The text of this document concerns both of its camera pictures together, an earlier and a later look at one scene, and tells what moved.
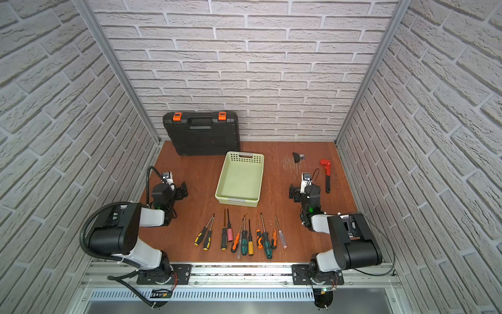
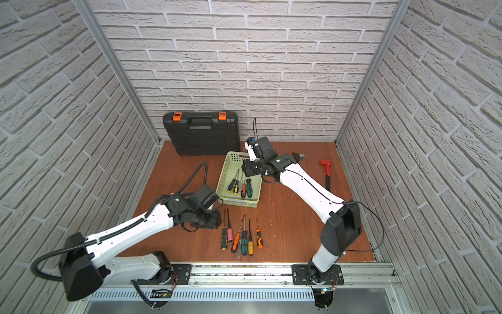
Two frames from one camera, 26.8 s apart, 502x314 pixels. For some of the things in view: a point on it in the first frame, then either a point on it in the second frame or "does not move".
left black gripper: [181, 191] to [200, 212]
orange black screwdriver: [236, 239] does not move
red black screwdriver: [274, 240] to [243, 190]
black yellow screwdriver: [208, 237] to [230, 187]
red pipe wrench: [327, 165] does not move
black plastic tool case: [203, 133] does not move
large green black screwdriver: [268, 246] to [249, 188]
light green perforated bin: [241, 179] does not move
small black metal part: [298, 157] does not move
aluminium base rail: [125, 277] does not move
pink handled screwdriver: [229, 231] does not move
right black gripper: [294, 191] to [248, 168]
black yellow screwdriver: [201, 235] to [236, 189]
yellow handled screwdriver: [250, 244] does not move
